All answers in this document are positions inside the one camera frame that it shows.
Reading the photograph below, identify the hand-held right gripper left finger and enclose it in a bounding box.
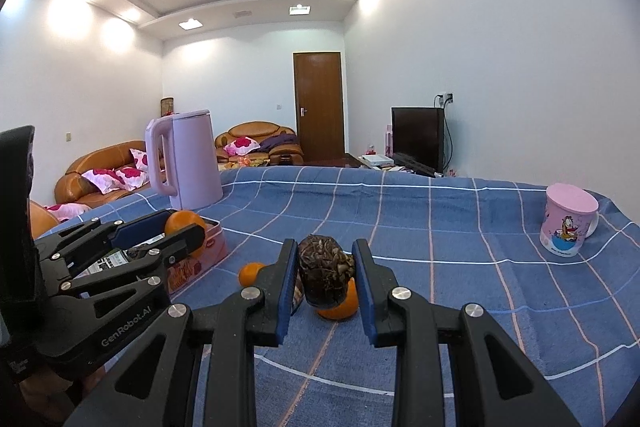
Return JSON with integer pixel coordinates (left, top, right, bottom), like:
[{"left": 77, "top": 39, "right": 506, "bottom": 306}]
[{"left": 65, "top": 238, "right": 301, "bottom": 427}]

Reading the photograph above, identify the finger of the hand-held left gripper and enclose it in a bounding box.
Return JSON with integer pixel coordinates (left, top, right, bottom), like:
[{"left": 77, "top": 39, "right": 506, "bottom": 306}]
[
  {"left": 32, "top": 211, "right": 173, "bottom": 265},
  {"left": 60, "top": 224, "right": 207, "bottom": 303}
]

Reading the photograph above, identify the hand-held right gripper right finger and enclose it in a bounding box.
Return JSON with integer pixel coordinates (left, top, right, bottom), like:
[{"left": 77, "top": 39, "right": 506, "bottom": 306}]
[{"left": 351, "top": 238, "right": 581, "bottom": 427}]

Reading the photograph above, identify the orange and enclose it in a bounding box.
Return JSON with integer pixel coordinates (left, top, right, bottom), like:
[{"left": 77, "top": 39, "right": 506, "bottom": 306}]
[
  {"left": 316, "top": 278, "right": 360, "bottom": 321},
  {"left": 165, "top": 210, "right": 208, "bottom": 258}
]

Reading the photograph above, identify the pink tin box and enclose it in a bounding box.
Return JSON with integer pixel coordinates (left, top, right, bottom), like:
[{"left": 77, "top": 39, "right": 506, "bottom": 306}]
[{"left": 90, "top": 217, "right": 228, "bottom": 295}]

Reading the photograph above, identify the small yellow citrus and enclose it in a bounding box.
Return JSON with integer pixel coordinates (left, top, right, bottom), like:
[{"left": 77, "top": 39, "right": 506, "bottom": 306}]
[{"left": 238, "top": 262, "right": 268, "bottom": 288}]

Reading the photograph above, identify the brown water chestnut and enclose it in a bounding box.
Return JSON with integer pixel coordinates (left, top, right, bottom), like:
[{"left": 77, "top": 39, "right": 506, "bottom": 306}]
[{"left": 298, "top": 234, "right": 357, "bottom": 308}]

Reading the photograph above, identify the long brown leather sofa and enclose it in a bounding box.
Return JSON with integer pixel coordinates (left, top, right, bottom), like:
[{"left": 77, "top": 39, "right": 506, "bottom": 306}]
[{"left": 54, "top": 140, "right": 166, "bottom": 208}]

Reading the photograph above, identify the pink electric kettle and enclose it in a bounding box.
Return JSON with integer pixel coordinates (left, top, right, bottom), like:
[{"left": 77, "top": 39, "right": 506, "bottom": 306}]
[{"left": 145, "top": 109, "right": 224, "bottom": 211}]

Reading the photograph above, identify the brown leather armchair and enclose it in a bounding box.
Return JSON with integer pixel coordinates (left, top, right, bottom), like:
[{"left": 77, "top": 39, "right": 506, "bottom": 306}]
[{"left": 27, "top": 199, "right": 61, "bottom": 240}]

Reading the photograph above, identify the blue checked tablecloth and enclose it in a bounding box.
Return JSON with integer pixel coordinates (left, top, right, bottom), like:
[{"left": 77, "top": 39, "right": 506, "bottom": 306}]
[{"left": 30, "top": 165, "right": 640, "bottom": 427}]

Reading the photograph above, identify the wooden coffee table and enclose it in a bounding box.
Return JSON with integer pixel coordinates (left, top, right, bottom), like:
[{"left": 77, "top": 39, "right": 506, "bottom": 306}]
[{"left": 218, "top": 157, "right": 273, "bottom": 172}]

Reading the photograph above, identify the small brown leather sofa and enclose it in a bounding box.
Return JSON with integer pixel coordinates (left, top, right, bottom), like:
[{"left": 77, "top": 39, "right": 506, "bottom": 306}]
[{"left": 215, "top": 121, "right": 304, "bottom": 168}]

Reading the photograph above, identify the low television stand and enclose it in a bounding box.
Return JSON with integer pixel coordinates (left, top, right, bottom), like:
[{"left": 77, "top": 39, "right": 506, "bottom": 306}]
[{"left": 350, "top": 152, "right": 446, "bottom": 178}]

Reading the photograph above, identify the purple cloth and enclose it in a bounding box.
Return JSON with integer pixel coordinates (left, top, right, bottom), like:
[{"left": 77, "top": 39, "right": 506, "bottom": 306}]
[{"left": 257, "top": 134, "right": 299, "bottom": 152}]

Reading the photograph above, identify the black television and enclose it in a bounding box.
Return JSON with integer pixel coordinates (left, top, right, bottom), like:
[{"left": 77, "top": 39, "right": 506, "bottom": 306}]
[{"left": 391, "top": 107, "right": 446, "bottom": 172}]

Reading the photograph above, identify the brown wooden door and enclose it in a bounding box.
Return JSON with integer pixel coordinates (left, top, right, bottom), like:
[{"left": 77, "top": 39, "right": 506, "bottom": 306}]
[{"left": 293, "top": 52, "right": 346, "bottom": 162}]

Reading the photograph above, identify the pink cartoon mug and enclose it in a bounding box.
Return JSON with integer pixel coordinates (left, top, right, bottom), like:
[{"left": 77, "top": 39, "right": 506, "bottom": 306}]
[{"left": 540, "top": 183, "right": 600, "bottom": 259}]

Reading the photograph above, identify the black power cable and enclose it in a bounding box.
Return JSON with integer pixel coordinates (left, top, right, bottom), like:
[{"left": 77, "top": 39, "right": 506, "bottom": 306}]
[{"left": 442, "top": 104, "right": 453, "bottom": 175}]

